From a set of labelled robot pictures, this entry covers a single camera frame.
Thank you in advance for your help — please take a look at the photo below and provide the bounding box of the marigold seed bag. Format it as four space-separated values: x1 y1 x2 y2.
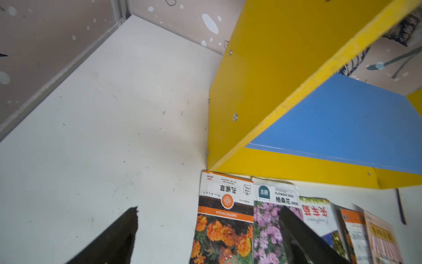
190 171 254 264

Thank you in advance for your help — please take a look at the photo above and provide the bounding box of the purple flower seed bag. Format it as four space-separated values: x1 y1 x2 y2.
252 178 303 264

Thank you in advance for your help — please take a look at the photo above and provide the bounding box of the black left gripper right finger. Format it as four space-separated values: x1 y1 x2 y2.
279 207 349 264

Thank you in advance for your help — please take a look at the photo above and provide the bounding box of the yellow wooden shelf unit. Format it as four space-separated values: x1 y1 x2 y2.
207 1 422 189

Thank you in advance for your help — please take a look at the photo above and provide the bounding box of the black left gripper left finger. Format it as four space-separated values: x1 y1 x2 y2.
68 207 138 264

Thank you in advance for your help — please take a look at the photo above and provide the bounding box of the shop picture seed bag top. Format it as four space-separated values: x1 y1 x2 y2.
364 211 404 264

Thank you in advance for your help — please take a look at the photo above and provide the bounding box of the orange back-side seed bag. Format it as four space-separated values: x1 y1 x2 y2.
340 207 373 264

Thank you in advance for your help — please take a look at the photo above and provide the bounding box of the blue flower seed bag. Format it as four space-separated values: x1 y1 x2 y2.
300 196 348 260

